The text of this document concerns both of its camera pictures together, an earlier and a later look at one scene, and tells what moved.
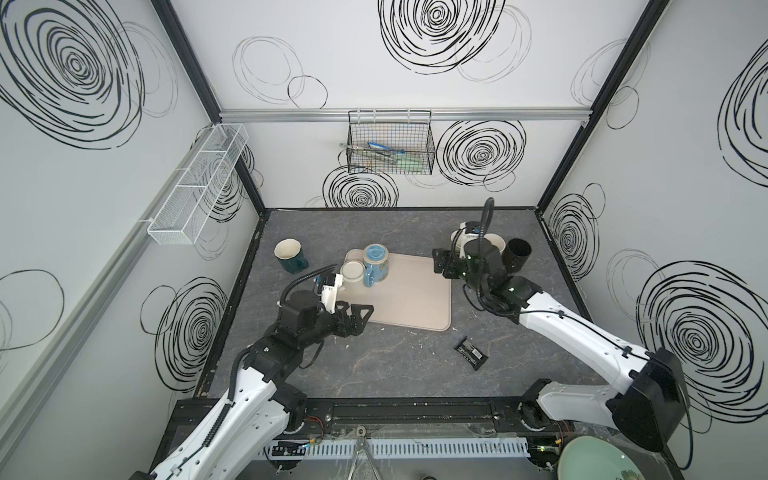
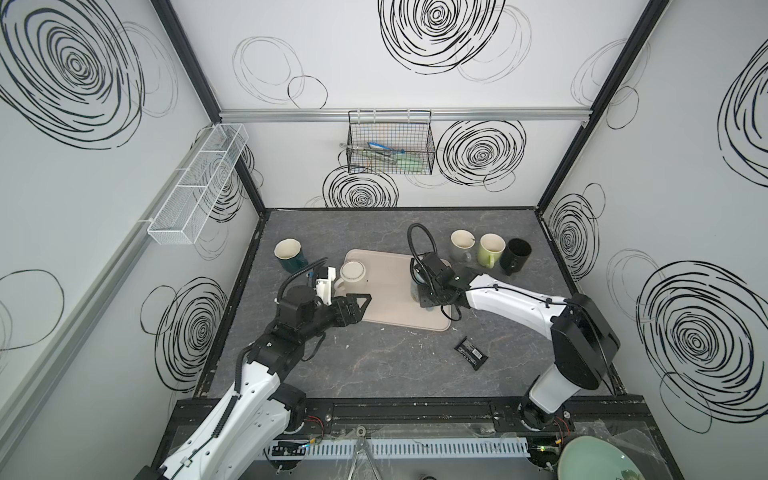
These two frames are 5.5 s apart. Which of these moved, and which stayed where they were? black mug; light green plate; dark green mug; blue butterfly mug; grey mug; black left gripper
Moved: blue butterfly mug; black left gripper
Stayed: grey mug; dark green mug; black mug; light green plate
